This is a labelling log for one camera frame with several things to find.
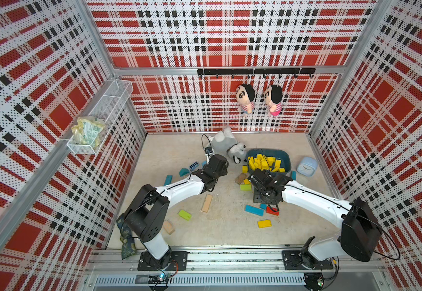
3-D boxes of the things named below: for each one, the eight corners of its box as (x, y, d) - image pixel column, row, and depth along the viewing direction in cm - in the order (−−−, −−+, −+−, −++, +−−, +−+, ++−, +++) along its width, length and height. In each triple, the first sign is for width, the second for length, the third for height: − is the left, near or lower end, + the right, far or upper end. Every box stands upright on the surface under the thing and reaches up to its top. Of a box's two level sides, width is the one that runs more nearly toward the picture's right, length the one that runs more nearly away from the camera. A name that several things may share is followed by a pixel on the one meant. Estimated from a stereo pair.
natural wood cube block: (169, 236, 82) (168, 234, 80) (162, 225, 85) (161, 223, 83) (176, 231, 84) (175, 229, 82) (169, 220, 87) (167, 218, 85)
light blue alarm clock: (298, 177, 102) (303, 168, 95) (294, 164, 107) (299, 155, 100) (313, 177, 102) (320, 168, 95) (308, 164, 107) (314, 155, 100)
